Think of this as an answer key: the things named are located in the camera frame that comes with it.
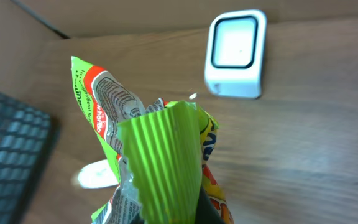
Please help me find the grey plastic mesh basket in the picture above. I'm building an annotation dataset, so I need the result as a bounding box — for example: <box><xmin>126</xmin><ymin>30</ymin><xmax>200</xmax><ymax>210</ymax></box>
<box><xmin>0</xmin><ymin>93</ymin><xmax>58</xmax><ymax>224</ymax></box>

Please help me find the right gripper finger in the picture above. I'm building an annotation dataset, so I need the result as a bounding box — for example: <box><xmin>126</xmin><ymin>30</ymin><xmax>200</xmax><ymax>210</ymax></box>
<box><xmin>195</xmin><ymin>187</ymin><xmax>224</xmax><ymax>224</ymax></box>

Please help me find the white crumb near scanner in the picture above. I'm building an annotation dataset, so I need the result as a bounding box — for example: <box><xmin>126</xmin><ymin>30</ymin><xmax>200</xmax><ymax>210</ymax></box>
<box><xmin>188</xmin><ymin>93</ymin><xmax>197</xmax><ymax>100</ymax></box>

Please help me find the green snack packet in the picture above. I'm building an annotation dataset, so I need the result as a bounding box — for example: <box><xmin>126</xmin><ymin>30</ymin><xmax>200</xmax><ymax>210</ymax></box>
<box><xmin>71</xmin><ymin>57</ymin><xmax>234</xmax><ymax>223</ymax></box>

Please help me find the white tube gold cap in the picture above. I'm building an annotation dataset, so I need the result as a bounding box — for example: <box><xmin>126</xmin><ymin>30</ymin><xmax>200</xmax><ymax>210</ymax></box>
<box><xmin>71</xmin><ymin>159</ymin><xmax>119</xmax><ymax>189</ymax></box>

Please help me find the white barcode scanner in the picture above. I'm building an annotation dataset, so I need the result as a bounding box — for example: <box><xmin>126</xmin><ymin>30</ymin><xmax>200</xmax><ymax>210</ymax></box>
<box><xmin>204</xmin><ymin>9</ymin><xmax>267</xmax><ymax>99</ymax></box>

